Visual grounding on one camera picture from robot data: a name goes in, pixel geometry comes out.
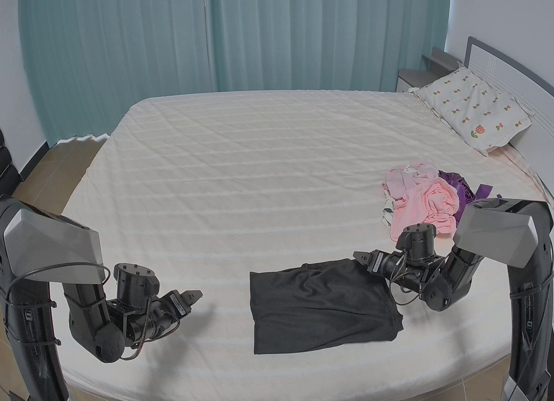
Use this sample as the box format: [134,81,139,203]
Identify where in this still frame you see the bed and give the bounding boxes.
[61,36,554,400]

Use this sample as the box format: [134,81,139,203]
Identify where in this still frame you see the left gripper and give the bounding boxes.
[130,289,203,344]

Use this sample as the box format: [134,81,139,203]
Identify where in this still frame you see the purple garment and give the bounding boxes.
[437,170,503,228]

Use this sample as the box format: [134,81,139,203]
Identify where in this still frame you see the white printed pillow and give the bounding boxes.
[413,62,533,157]

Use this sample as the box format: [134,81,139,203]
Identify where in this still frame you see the blue-green curtain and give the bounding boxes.
[208,0,451,93]
[18,0,213,149]

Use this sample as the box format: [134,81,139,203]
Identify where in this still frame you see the pink garment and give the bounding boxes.
[382,160,459,243]

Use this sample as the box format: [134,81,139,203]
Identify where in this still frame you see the black T-shirt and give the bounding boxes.
[250,258,404,355]

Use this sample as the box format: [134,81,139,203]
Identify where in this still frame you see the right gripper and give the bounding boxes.
[370,250,427,292]

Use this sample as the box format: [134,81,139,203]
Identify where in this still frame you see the cream printed garment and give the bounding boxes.
[380,192,396,230]

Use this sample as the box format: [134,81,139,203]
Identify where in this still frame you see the dark grey dressing table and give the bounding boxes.
[0,129,22,198]

